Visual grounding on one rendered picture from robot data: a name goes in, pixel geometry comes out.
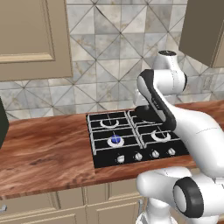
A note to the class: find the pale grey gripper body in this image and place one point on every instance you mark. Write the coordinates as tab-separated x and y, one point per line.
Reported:
136	97

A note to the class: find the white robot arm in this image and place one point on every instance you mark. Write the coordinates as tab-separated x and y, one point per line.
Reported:
201	137

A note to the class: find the black pan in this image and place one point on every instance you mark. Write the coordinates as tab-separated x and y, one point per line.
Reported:
145	114

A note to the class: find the black gas hob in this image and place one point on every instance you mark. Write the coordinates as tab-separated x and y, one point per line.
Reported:
105	135

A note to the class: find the silver hob knob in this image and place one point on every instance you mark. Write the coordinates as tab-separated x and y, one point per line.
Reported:
138	156
120	158
155	153
171	151

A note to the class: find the beige drawer front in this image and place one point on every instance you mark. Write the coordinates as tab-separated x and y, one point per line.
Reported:
122	189
29	205

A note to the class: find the beige base cupboard door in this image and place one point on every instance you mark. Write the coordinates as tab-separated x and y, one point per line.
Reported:
113	213
43	218

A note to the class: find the dark appliance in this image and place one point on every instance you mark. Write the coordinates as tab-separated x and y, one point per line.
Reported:
3	125

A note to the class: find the grey wall socket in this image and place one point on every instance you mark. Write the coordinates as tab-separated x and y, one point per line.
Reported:
207	82

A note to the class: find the beige wall cupboard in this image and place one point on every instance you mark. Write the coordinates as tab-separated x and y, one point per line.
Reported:
201	29

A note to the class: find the beige wall cupboard door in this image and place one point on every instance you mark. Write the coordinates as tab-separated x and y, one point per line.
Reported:
32	38

